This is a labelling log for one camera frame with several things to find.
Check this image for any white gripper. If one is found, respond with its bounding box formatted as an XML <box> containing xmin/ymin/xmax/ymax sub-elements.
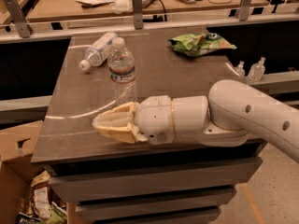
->
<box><xmin>93</xmin><ymin>95</ymin><xmax>174</xmax><ymax>145</ymax></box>

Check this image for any clear water bottle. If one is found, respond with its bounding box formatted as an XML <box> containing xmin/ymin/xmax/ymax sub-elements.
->
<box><xmin>107</xmin><ymin>37</ymin><xmax>136</xmax><ymax>105</ymax></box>
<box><xmin>79</xmin><ymin>32</ymin><xmax>117</xmax><ymax>71</ymax></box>

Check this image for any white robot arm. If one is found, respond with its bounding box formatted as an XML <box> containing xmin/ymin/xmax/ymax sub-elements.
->
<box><xmin>93</xmin><ymin>79</ymin><xmax>299</xmax><ymax>162</ymax></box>

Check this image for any lying clear water bottle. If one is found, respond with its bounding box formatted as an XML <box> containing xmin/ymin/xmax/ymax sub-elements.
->
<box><xmin>79</xmin><ymin>32</ymin><xmax>117</xmax><ymax>71</ymax></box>

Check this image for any small clear pump bottle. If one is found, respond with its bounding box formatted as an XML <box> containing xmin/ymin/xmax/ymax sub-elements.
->
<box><xmin>235</xmin><ymin>61</ymin><xmax>245</xmax><ymax>77</ymax></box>

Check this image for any large clear pump bottle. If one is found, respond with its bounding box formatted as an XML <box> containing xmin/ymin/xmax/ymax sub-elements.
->
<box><xmin>248</xmin><ymin>57</ymin><xmax>265</xmax><ymax>81</ymax></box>

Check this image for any grey drawer cabinet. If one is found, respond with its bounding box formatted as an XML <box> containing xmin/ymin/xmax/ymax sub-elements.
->
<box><xmin>32</xmin><ymin>33</ymin><xmax>264</xmax><ymax>224</ymax></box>

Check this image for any green snack bag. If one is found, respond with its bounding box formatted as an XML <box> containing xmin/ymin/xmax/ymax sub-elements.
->
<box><xmin>169</xmin><ymin>33</ymin><xmax>237</xmax><ymax>58</ymax></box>

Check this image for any cardboard box with trash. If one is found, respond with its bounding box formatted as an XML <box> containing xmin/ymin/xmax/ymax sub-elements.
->
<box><xmin>0</xmin><ymin>120</ymin><xmax>67</xmax><ymax>224</ymax></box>

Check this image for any wooden background desk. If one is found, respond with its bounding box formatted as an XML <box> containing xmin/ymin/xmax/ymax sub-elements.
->
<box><xmin>27</xmin><ymin>0</ymin><xmax>241</xmax><ymax>22</ymax></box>

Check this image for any black power cable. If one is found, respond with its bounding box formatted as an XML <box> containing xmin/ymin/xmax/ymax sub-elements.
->
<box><xmin>150</xmin><ymin>0</ymin><xmax>168</xmax><ymax>22</ymax></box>

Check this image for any middle metal bracket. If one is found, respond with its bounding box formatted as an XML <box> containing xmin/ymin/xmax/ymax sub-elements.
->
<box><xmin>132</xmin><ymin>0</ymin><xmax>143</xmax><ymax>30</ymax></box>

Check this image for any metal bracket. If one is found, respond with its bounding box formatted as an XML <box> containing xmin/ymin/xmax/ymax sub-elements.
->
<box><xmin>236</xmin><ymin>0</ymin><xmax>251</xmax><ymax>21</ymax></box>
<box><xmin>3</xmin><ymin>0</ymin><xmax>32</xmax><ymax>38</ymax></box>
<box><xmin>132</xmin><ymin>0</ymin><xmax>143</xmax><ymax>30</ymax></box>

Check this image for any left metal bracket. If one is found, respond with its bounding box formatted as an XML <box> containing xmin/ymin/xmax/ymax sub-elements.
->
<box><xmin>3</xmin><ymin>0</ymin><xmax>32</xmax><ymax>38</ymax></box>

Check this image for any right metal bracket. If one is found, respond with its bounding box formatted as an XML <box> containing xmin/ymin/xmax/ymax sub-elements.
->
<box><xmin>236</xmin><ymin>0</ymin><xmax>251</xmax><ymax>21</ymax></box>

